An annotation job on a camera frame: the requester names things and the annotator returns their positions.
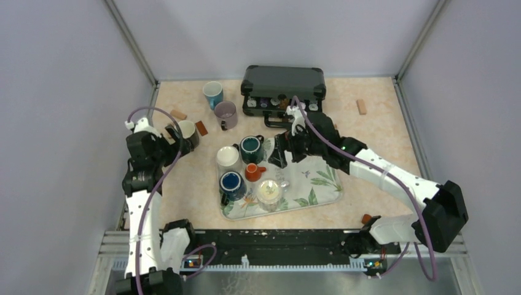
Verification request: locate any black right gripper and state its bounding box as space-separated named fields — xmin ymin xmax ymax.
xmin=268 ymin=122 xmax=326 ymax=169

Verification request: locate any black glossy mug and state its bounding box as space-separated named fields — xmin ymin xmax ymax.
xmin=178 ymin=120 xmax=200 ymax=151

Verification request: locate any lilac purple mug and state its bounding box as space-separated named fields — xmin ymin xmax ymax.
xmin=214 ymin=101 xmax=238 ymax=131

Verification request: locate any light blue dotted mug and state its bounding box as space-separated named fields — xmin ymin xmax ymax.
xmin=203 ymin=81 xmax=224 ymax=110

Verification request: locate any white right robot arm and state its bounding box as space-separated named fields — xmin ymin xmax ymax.
xmin=268 ymin=107 xmax=469 ymax=253

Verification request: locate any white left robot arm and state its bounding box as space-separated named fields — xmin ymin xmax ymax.
xmin=115 ymin=119 xmax=197 ymax=294

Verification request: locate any dark teal mug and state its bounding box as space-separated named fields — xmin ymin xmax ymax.
xmin=240 ymin=135 xmax=264 ymax=164

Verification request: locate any white ribbed mug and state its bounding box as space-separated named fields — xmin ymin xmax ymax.
xmin=216 ymin=146 xmax=242 ymax=172

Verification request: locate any dark blue mug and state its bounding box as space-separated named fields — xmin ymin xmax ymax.
xmin=219 ymin=171 xmax=246 ymax=206

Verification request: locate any wooden block left upper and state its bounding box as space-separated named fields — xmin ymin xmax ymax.
xmin=170 ymin=109 xmax=187 ymax=120

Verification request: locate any wooden block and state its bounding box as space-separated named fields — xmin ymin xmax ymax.
xmin=195 ymin=121 xmax=208 ymax=136
xmin=170 ymin=109 xmax=187 ymax=120
xmin=356 ymin=99 xmax=367 ymax=116

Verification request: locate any wooden block left lower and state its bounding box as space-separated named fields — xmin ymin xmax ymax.
xmin=195 ymin=121 xmax=208 ymax=136

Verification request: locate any small orange cup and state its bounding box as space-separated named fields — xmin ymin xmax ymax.
xmin=245 ymin=163 xmax=267 ymax=183

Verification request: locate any floral white serving tray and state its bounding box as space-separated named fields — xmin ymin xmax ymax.
xmin=219 ymin=138 xmax=343 ymax=221

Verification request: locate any dark green carrying case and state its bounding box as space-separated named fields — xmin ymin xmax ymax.
xmin=240 ymin=65 xmax=326 ymax=128

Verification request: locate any wooden block right rear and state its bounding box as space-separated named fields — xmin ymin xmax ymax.
xmin=356 ymin=99 xmax=367 ymax=116

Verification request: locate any small red-brown block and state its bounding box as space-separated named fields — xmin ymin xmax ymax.
xmin=361 ymin=214 xmax=372 ymax=225

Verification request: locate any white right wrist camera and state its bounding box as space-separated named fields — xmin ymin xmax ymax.
xmin=286 ymin=106 xmax=306 ymax=136

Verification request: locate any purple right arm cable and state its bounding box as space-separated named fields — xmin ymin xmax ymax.
xmin=289 ymin=96 xmax=439 ymax=283

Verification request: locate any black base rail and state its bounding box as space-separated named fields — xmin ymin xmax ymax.
xmin=159 ymin=219 xmax=401 ymax=274

